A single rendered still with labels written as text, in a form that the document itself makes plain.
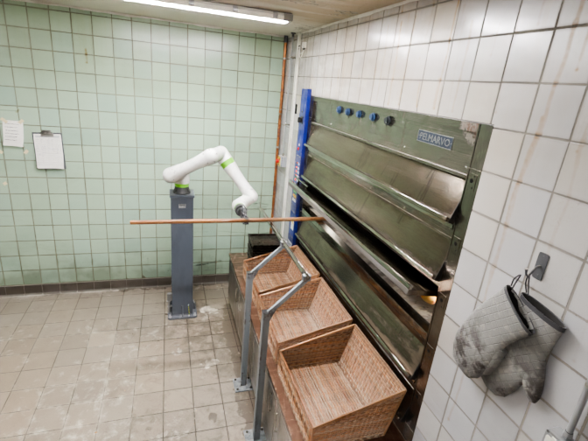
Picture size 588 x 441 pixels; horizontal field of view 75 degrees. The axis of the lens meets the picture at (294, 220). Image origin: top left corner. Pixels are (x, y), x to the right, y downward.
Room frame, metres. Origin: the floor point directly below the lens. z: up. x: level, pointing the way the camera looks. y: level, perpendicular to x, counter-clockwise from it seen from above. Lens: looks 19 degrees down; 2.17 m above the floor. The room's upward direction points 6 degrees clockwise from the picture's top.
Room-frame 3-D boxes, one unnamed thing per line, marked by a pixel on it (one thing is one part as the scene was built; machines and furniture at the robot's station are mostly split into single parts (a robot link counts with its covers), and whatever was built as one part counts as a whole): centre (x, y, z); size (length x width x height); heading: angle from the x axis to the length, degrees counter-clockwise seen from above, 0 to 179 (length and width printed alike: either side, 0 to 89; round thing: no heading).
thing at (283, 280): (2.79, 0.08, 0.72); 0.56 x 0.49 x 0.28; 20
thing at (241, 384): (2.44, 0.21, 0.59); 1.27 x 0.31 x 1.17; 19
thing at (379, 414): (1.66, -0.30, 0.72); 0.56 x 0.49 x 0.28; 20
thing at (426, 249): (2.33, -0.36, 1.54); 1.79 x 0.11 x 0.19; 19
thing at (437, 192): (2.33, -0.36, 1.80); 1.79 x 0.11 x 0.19; 19
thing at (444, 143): (2.34, -0.38, 1.99); 1.80 x 0.08 x 0.21; 19
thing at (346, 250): (2.34, -0.38, 1.16); 1.80 x 0.06 x 0.04; 19
